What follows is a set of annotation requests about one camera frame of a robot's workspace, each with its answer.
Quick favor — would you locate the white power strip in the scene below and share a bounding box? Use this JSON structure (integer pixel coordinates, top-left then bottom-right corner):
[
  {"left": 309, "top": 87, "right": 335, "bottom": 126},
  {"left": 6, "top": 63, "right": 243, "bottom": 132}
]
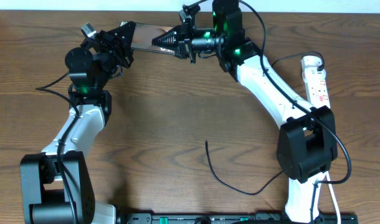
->
[{"left": 301, "top": 55, "right": 331, "bottom": 108}]

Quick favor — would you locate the black mounting rail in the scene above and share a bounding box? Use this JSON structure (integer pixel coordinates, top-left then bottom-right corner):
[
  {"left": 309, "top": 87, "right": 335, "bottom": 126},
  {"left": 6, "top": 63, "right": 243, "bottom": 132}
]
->
[{"left": 114, "top": 200, "right": 359, "bottom": 224}]

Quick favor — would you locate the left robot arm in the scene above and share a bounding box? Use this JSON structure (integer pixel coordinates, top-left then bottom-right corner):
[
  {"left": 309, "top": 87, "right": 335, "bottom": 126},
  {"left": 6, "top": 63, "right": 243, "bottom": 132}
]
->
[{"left": 19, "top": 21, "right": 136, "bottom": 223}]

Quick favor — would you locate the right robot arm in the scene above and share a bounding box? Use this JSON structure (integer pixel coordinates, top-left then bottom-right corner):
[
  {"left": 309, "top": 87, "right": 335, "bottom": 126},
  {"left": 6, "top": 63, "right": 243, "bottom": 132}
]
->
[{"left": 152, "top": 1, "right": 338, "bottom": 223}]

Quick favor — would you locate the black charger cable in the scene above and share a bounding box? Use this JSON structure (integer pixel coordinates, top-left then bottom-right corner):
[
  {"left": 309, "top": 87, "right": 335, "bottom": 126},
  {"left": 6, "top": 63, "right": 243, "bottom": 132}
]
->
[{"left": 204, "top": 51, "right": 325, "bottom": 197}]

